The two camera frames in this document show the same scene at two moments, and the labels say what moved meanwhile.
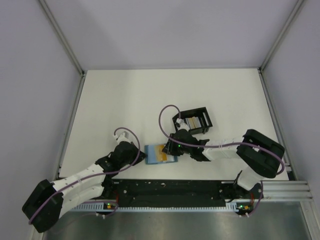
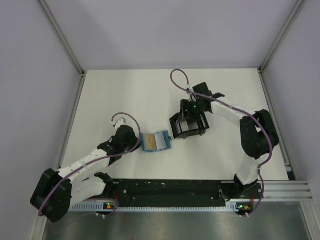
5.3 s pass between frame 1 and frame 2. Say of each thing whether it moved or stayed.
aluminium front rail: stayed
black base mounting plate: stayed
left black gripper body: moved
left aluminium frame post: stayed
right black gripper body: moved
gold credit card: moved
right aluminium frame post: stayed
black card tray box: stayed
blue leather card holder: moved
